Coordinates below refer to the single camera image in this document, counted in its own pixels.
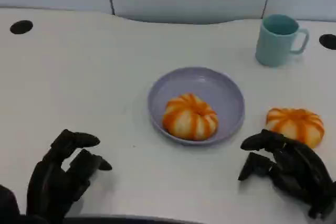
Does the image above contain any robot right black hand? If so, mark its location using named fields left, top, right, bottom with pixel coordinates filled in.
left=237, top=129, right=336, bottom=220

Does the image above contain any robot left black hand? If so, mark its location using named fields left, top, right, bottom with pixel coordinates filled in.
left=26, top=129, right=113, bottom=220

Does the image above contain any orange white toy bread roll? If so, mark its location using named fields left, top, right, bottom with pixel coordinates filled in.
left=162, top=92, right=219, bottom=141
left=266, top=107, right=325, bottom=149

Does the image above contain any lilac plate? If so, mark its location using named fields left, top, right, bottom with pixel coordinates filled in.
left=147, top=66, right=246, bottom=146

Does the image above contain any pale green mug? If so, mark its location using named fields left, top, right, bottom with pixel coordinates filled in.
left=255, top=14, right=310, bottom=68

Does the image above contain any black table cable hole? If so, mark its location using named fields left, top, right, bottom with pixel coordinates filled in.
left=319, top=34, right=336, bottom=50
left=9, top=20, right=34, bottom=35

